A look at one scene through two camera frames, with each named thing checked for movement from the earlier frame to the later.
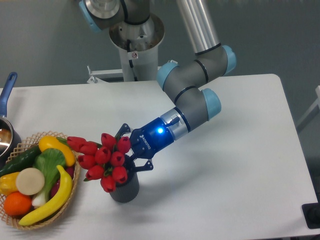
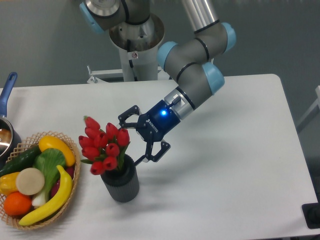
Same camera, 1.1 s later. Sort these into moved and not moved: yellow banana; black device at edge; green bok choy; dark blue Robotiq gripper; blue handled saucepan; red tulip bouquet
Moved: red tulip bouquet; dark blue Robotiq gripper
Not moved: black device at edge; yellow banana; blue handled saucepan; green bok choy
